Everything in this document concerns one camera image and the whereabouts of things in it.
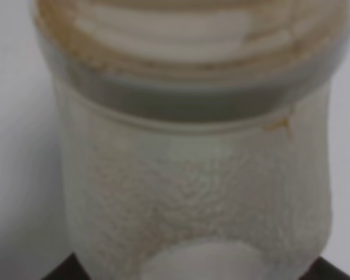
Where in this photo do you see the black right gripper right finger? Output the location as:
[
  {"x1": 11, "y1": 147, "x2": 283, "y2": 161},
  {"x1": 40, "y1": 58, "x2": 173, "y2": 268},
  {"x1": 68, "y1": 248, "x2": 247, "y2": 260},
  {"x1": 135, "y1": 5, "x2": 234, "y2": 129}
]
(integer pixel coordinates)
[{"x1": 300, "y1": 257, "x2": 350, "y2": 280}]

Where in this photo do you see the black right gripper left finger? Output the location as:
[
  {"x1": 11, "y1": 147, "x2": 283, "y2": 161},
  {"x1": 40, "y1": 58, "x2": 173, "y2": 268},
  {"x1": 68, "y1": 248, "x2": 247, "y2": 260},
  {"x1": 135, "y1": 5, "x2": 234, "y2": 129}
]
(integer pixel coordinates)
[{"x1": 43, "y1": 254, "x2": 90, "y2": 280}]

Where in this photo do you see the clear plastic drink bottle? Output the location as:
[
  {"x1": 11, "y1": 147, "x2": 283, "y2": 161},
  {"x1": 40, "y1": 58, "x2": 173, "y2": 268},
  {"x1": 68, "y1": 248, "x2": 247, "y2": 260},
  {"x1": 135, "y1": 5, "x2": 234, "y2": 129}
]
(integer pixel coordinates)
[{"x1": 32, "y1": 1, "x2": 350, "y2": 279}]

